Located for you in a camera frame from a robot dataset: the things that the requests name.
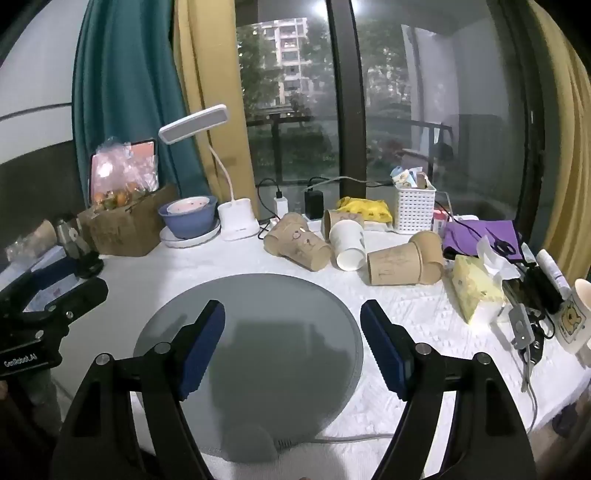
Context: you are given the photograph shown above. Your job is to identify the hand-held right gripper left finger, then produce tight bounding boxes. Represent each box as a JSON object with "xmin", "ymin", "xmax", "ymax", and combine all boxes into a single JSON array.
[{"xmin": 51, "ymin": 299, "xmax": 227, "ymax": 480}]

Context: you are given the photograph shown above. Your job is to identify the black charger cable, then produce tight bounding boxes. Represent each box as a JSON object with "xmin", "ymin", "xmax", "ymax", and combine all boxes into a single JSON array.
[{"xmin": 256, "ymin": 177, "xmax": 283, "ymax": 228}]

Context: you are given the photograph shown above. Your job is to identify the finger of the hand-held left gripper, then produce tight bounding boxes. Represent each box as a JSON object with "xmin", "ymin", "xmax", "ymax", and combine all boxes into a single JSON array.
[
  {"xmin": 44, "ymin": 276, "xmax": 110, "ymax": 324},
  {"xmin": 0, "ymin": 257, "xmax": 80, "ymax": 319}
]

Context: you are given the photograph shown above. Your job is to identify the clear bag of oranges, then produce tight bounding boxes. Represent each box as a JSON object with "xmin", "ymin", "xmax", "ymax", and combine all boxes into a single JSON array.
[{"xmin": 89, "ymin": 136, "xmax": 161, "ymax": 213}]

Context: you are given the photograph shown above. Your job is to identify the blue bowl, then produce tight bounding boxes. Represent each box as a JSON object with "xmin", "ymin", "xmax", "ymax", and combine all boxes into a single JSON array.
[{"xmin": 158, "ymin": 196, "xmax": 219, "ymax": 240}]

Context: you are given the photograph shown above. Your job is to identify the cardboard box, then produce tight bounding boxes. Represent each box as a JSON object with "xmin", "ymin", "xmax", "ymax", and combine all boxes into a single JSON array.
[{"xmin": 77, "ymin": 184, "xmax": 179, "ymax": 257}]

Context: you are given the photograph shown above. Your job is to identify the purple cloth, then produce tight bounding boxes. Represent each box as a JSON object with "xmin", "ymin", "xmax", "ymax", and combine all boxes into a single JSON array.
[{"xmin": 441, "ymin": 219, "xmax": 525, "ymax": 265}]

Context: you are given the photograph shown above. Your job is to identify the dark window frame post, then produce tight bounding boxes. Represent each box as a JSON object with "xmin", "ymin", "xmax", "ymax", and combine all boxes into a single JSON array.
[{"xmin": 325, "ymin": 0, "xmax": 371, "ymax": 195}]

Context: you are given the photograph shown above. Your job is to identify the yellow tissue pack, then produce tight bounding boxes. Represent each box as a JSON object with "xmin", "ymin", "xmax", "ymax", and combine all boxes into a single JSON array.
[{"xmin": 450, "ymin": 235, "xmax": 521, "ymax": 325}]

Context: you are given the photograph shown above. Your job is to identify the yellow cloth bag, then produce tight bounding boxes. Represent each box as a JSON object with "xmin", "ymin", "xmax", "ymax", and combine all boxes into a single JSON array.
[{"xmin": 335, "ymin": 196, "xmax": 393, "ymax": 225}]

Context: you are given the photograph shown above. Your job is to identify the white tube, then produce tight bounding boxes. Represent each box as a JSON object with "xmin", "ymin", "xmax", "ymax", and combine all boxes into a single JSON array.
[{"xmin": 536, "ymin": 248, "xmax": 574, "ymax": 302}]

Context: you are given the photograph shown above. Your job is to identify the black metal clip stand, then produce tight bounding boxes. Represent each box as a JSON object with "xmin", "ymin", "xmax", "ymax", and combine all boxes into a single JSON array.
[{"xmin": 55, "ymin": 217, "xmax": 105, "ymax": 279}]

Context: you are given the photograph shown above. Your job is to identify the brown paper cup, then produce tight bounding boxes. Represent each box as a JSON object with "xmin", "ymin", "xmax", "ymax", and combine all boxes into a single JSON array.
[
  {"xmin": 263, "ymin": 212, "xmax": 310, "ymax": 259},
  {"xmin": 366, "ymin": 242, "xmax": 422, "ymax": 286},
  {"xmin": 322, "ymin": 209, "xmax": 365, "ymax": 241},
  {"xmin": 409, "ymin": 230, "xmax": 445, "ymax": 284},
  {"xmin": 287, "ymin": 231, "xmax": 334, "ymax": 272}
]

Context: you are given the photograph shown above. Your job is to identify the white bear mug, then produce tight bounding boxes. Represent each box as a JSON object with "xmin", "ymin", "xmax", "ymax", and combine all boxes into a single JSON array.
[{"xmin": 553, "ymin": 278, "xmax": 591, "ymax": 356}]

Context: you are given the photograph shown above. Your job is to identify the white desk lamp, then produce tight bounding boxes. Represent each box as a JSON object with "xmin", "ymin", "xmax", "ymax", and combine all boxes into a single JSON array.
[{"xmin": 158, "ymin": 104, "xmax": 260, "ymax": 241}]

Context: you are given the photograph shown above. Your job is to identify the white quilted tablecloth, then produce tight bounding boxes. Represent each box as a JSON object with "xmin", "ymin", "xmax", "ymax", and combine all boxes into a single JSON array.
[{"xmin": 98, "ymin": 222, "xmax": 591, "ymax": 480}]

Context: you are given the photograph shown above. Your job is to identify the packets in basket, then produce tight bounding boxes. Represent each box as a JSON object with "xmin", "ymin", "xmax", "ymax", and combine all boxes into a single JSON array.
[{"xmin": 390, "ymin": 165, "xmax": 430, "ymax": 190}]

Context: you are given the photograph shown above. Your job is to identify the white paper cup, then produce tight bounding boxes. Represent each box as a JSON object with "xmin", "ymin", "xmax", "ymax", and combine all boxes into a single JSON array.
[{"xmin": 329, "ymin": 219, "xmax": 366, "ymax": 272}]

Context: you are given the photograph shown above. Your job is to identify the pink bowl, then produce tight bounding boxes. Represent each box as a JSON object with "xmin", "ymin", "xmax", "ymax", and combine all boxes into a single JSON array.
[{"xmin": 166, "ymin": 196, "xmax": 211, "ymax": 217}]

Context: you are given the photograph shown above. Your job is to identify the black scissors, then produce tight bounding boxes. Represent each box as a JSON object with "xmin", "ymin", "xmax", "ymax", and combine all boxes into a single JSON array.
[{"xmin": 484, "ymin": 228, "xmax": 520, "ymax": 257}]

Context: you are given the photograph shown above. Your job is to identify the blue white carton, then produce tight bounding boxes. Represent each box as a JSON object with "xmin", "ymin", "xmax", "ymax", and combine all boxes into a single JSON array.
[{"xmin": 0, "ymin": 244, "xmax": 80, "ymax": 315}]

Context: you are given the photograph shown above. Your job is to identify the white plate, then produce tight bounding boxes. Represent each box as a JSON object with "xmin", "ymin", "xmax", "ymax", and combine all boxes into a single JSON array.
[{"xmin": 160, "ymin": 219, "xmax": 223, "ymax": 249}]

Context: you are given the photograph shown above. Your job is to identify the grey round mat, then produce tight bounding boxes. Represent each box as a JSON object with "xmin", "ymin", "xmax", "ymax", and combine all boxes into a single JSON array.
[{"xmin": 131, "ymin": 273, "xmax": 363, "ymax": 463}]

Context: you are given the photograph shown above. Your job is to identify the yellow curtain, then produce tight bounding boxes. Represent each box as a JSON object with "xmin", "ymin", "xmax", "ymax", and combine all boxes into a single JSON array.
[
  {"xmin": 172, "ymin": 0, "xmax": 259, "ymax": 219},
  {"xmin": 525, "ymin": 0, "xmax": 591, "ymax": 283}
]

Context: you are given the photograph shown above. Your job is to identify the teal curtain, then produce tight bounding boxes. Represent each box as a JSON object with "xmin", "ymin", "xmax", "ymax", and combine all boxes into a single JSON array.
[{"xmin": 72, "ymin": 0, "xmax": 212, "ymax": 209}]

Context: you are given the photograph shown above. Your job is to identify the black charger block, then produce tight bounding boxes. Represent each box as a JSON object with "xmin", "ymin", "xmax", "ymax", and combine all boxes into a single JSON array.
[{"xmin": 304, "ymin": 186, "xmax": 325, "ymax": 220}]

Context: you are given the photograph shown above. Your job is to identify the black pouch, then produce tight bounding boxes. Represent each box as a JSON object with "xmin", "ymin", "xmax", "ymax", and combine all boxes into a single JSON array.
[{"xmin": 507, "ymin": 265, "xmax": 565, "ymax": 315}]

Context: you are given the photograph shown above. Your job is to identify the white slotted basket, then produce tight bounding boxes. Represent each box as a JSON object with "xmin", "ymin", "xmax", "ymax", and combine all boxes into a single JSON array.
[{"xmin": 396, "ymin": 182, "xmax": 437, "ymax": 235}]

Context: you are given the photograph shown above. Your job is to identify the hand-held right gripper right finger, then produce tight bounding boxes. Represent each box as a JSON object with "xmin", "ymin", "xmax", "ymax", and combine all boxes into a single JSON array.
[{"xmin": 360, "ymin": 299, "xmax": 539, "ymax": 480}]

